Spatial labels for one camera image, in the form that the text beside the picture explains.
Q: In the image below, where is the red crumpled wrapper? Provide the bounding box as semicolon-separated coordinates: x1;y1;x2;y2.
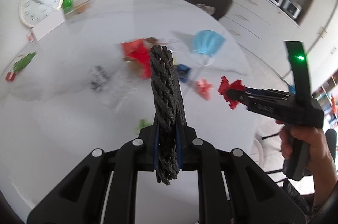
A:
121;38;156;79

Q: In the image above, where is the white card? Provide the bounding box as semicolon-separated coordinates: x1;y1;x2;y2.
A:
27;10;65;42

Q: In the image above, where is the clear plastic wrapper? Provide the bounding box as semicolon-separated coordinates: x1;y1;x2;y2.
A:
88;62;150;112

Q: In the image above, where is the pink paper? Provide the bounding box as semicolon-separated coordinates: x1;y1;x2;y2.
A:
195;78;213;100

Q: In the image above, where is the blue crumpled paper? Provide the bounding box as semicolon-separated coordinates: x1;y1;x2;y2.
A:
175;64;191;83

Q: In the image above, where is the white drawer cabinet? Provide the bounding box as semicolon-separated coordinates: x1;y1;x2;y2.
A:
220;0;299;77

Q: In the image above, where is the blue face mask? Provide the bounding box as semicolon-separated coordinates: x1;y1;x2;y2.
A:
191;30;226;66

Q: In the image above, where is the green red candy packet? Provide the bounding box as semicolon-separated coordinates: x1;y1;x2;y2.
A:
5;51;37;82

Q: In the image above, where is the black braided rope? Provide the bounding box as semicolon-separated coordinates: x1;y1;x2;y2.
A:
149;44;188;186

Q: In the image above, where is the person's right hand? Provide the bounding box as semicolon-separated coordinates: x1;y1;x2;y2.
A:
275;119;336;187

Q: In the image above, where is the red paper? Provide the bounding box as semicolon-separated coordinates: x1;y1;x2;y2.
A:
218;76;247;110

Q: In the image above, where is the green paper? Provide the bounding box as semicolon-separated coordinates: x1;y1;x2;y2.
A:
135;119;152;134

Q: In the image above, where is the white wall clock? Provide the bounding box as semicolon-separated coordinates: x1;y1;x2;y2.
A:
19;0;63;28

